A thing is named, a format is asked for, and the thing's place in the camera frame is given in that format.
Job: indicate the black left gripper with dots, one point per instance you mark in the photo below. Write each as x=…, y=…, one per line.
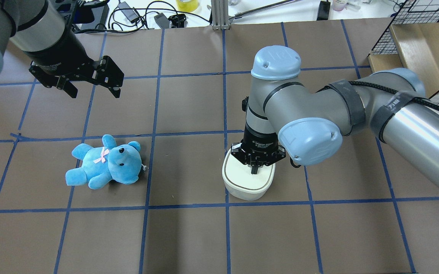
x=60, y=52

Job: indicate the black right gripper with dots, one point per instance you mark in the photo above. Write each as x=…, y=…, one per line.
x=258, y=139

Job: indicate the white trash can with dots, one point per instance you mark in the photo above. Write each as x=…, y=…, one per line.
x=241, y=183

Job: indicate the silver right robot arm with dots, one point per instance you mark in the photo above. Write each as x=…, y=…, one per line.
x=284, y=119

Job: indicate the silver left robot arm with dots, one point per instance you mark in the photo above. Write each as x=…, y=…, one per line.
x=35, y=25

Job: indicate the blue teddy bear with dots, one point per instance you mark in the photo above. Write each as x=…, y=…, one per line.
x=100, y=165

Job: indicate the black power adapter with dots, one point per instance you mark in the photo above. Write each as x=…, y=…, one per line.
x=130, y=14

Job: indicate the yellow tape roll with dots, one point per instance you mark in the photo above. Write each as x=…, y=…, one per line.
x=187, y=5

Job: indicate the long metal rod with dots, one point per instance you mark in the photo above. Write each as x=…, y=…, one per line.
x=261, y=9

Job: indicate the aluminium frame post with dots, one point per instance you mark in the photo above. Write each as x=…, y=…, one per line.
x=220, y=17

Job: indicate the wire basket with wood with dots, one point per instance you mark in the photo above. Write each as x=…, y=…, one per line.
x=412, y=41

